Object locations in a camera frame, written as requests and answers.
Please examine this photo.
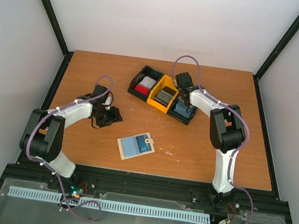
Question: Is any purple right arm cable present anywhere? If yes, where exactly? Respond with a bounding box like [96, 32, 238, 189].
[153, 53, 272, 224]

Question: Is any beige card holder wallet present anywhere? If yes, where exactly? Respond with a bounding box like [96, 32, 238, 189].
[117, 132, 155, 160]

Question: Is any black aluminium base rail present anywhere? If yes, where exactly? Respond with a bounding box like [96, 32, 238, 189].
[1, 154, 292, 224]

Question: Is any light blue cable duct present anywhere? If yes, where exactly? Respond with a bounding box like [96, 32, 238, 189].
[7, 186, 210, 224]

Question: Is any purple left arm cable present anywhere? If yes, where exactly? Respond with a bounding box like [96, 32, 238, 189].
[18, 67, 119, 223]

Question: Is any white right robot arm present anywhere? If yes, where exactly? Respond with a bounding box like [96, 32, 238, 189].
[175, 72, 246, 194]

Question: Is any black left frame post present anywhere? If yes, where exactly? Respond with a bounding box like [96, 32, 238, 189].
[16, 0, 76, 57]

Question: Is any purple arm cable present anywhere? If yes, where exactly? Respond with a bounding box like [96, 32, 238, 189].
[153, 53, 272, 224]
[18, 67, 119, 223]

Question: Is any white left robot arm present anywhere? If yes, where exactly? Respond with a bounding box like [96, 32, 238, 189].
[19, 85, 122, 191]

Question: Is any black card bin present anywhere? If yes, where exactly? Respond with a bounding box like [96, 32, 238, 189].
[127, 65, 164, 102]
[166, 99, 197, 125]

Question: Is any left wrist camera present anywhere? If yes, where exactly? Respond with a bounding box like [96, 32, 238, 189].
[103, 97, 113, 107]

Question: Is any black right frame post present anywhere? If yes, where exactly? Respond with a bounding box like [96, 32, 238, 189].
[253, 0, 299, 85]

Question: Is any red and white card stack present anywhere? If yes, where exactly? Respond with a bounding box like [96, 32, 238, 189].
[134, 76, 156, 96]

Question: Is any yellow middle card bin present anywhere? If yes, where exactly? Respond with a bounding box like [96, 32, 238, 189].
[146, 75, 179, 114]

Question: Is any blue card stack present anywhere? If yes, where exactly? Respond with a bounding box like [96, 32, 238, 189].
[173, 101, 196, 119]

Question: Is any blue credit card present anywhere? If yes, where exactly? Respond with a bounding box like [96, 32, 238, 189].
[121, 136, 140, 158]
[136, 135, 152, 153]

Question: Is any black frame post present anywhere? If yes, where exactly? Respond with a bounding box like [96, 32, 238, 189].
[16, 0, 76, 57]
[253, 0, 299, 85]

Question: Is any grey card stack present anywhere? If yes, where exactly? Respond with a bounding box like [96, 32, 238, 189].
[154, 86, 176, 106]

